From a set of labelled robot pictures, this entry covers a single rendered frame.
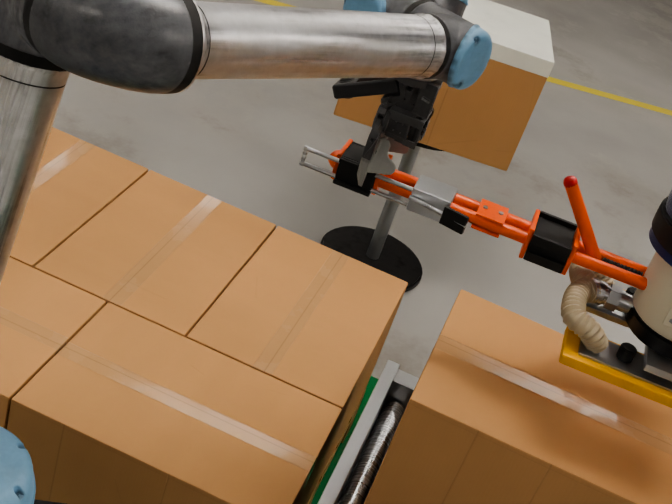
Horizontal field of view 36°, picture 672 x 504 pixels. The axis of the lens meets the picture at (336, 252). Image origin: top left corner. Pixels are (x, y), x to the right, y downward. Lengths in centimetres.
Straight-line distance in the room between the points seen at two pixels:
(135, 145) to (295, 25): 298
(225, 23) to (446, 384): 91
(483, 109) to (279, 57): 218
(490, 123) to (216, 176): 123
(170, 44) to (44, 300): 140
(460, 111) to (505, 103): 14
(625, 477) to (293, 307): 104
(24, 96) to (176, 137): 312
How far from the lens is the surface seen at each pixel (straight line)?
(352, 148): 181
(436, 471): 186
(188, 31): 110
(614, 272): 178
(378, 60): 134
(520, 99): 334
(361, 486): 218
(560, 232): 180
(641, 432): 198
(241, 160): 426
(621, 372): 176
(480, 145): 340
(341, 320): 259
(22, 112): 121
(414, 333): 360
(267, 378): 235
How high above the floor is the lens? 205
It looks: 32 degrees down
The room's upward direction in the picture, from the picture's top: 19 degrees clockwise
